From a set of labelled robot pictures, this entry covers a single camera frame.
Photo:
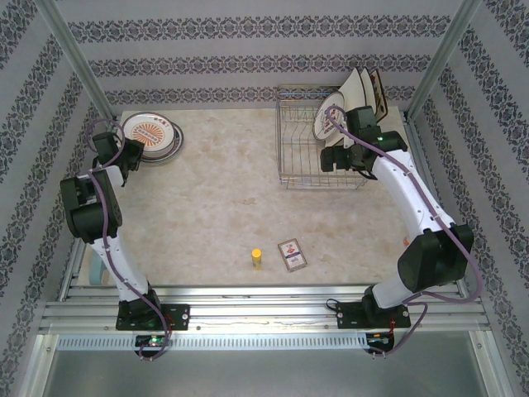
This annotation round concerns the playing card box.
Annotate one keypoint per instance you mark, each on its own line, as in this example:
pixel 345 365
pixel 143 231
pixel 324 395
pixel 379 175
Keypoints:
pixel 292 255

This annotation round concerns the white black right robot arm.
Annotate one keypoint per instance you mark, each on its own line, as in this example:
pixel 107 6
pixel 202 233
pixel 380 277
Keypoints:
pixel 409 186

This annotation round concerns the floral square plate dark rim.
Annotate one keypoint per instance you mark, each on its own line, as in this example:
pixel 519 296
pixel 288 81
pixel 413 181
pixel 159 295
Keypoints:
pixel 379 97

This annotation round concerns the aluminium mounting rail beams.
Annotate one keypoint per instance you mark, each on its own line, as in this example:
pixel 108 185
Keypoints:
pixel 264 310

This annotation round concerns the aluminium side rail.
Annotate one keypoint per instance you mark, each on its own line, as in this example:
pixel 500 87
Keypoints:
pixel 74 264
pixel 414 124

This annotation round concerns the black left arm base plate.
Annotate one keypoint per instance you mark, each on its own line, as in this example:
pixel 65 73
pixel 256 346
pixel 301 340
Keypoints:
pixel 177 316

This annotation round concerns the grey metal sheet panel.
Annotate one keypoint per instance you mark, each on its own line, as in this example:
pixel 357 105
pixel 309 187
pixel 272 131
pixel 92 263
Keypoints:
pixel 264 372

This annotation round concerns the aluminium frame post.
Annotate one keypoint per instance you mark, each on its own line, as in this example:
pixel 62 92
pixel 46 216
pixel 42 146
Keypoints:
pixel 78 62
pixel 444 54

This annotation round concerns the round patterned plates stack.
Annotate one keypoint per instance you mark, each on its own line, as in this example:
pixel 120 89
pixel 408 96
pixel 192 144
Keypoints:
pixel 177 142

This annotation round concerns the small yellow capped bottle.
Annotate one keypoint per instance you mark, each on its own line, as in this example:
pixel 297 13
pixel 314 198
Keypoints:
pixel 256 258

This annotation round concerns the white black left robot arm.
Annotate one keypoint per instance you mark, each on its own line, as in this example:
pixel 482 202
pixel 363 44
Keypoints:
pixel 120 269

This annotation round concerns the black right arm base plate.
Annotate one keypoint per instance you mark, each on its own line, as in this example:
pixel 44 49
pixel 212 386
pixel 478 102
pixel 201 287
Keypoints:
pixel 351 316

